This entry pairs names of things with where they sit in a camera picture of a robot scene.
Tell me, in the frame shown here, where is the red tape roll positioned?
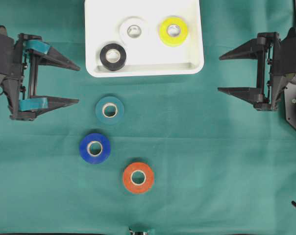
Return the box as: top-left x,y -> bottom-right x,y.
122,162 -> 154,194

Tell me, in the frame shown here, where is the yellow tape roll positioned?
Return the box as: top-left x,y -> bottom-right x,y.
158,17 -> 189,47

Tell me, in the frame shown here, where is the white tape roll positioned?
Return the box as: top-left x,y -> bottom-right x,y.
119,17 -> 149,46

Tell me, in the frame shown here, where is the white plastic case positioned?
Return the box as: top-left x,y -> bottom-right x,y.
84,0 -> 204,78

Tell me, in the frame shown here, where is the green table cloth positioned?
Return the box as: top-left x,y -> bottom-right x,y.
0,0 -> 296,235

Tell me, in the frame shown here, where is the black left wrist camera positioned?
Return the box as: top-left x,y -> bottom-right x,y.
0,25 -> 14,85

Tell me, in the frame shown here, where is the metal object bottom edge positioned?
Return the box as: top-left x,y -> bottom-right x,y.
128,227 -> 155,235

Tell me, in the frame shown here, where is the black tape roll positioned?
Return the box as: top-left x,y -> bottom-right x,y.
99,43 -> 126,71

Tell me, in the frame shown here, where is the teal tape roll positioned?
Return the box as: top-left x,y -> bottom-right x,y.
95,96 -> 124,125

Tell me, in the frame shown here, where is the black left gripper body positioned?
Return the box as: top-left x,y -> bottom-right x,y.
1,34 -> 39,118

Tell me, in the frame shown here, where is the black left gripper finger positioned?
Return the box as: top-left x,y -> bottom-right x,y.
18,33 -> 80,71
9,96 -> 79,120

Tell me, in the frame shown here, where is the blue tape roll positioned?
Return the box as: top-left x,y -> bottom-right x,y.
79,133 -> 111,164

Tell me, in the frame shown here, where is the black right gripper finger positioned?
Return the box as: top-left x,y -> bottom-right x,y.
219,32 -> 280,60
218,87 -> 278,111

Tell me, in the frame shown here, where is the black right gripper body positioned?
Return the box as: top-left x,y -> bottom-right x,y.
253,27 -> 296,129

